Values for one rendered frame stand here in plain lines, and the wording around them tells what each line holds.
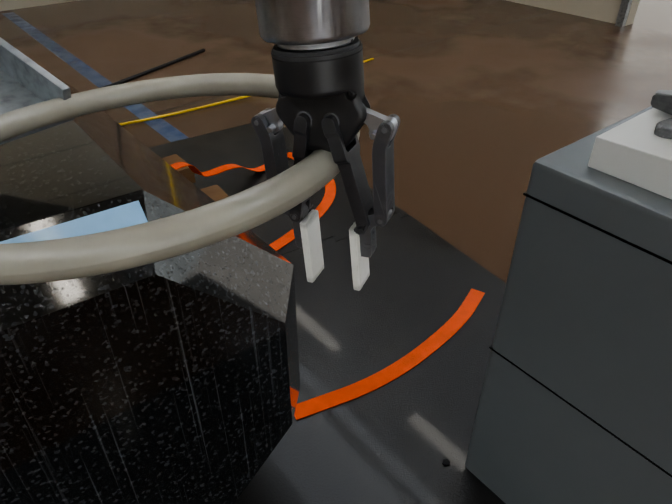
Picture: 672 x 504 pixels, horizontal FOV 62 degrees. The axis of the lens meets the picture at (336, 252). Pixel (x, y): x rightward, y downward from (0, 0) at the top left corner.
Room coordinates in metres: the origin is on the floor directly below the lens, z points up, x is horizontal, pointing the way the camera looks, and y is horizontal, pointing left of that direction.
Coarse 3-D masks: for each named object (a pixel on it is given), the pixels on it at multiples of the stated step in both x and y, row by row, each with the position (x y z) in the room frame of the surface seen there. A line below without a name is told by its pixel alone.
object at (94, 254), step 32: (96, 96) 0.74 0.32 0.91; (128, 96) 0.76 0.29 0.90; (160, 96) 0.77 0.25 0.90; (192, 96) 0.77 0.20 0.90; (0, 128) 0.65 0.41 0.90; (32, 128) 0.68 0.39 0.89; (320, 160) 0.44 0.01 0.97; (256, 192) 0.38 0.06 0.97; (288, 192) 0.39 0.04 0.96; (160, 224) 0.34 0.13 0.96; (192, 224) 0.34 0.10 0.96; (224, 224) 0.35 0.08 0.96; (256, 224) 0.37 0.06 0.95; (0, 256) 0.32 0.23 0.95; (32, 256) 0.32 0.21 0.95; (64, 256) 0.32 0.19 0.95; (96, 256) 0.32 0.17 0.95; (128, 256) 0.32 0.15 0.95; (160, 256) 0.33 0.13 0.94
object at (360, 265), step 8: (352, 232) 0.44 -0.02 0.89; (352, 240) 0.44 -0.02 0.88; (352, 248) 0.44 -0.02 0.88; (352, 256) 0.44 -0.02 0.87; (360, 256) 0.44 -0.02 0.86; (352, 264) 0.43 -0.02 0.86; (360, 264) 0.44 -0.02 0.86; (368, 264) 0.46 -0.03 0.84; (352, 272) 0.44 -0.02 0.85; (360, 272) 0.44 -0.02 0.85; (368, 272) 0.45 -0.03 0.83; (360, 280) 0.43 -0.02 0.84; (360, 288) 0.43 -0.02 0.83
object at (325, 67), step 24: (336, 48) 0.44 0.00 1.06; (360, 48) 0.46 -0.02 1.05; (288, 72) 0.44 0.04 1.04; (312, 72) 0.43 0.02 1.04; (336, 72) 0.44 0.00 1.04; (360, 72) 0.46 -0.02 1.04; (288, 96) 0.47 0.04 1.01; (312, 96) 0.43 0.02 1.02; (336, 96) 0.45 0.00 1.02; (360, 96) 0.45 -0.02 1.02; (288, 120) 0.47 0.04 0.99; (312, 120) 0.46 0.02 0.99; (360, 120) 0.44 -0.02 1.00; (312, 144) 0.46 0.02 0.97
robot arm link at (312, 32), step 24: (264, 0) 0.45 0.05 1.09; (288, 0) 0.43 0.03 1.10; (312, 0) 0.43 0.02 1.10; (336, 0) 0.44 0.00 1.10; (360, 0) 0.45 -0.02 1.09; (264, 24) 0.45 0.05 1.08; (288, 24) 0.43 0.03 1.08; (312, 24) 0.43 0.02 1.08; (336, 24) 0.43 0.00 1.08; (360, 24) 0.45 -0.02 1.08; (288, 48) 0.45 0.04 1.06; (312, 48) 0.44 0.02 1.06
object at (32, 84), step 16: (0, 48) 0.81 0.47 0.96; (0, 64) 0.82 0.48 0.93; (16, 64) 0.79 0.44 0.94; (32, 64) 0.77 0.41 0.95; (0, 80) 0.79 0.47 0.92; (16, 80) 0.80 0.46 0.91; (32, 80) 0.77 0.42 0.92; (48, 80) 0.74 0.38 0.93; (0, 96) 0.75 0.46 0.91; (16, 96) 0.76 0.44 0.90; (32, 96) 0.76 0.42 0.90; (48, 96) 0.75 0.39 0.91; (64, 96) 0.72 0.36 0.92; (0, 112) 0.71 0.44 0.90; (0, 144) 0.65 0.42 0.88
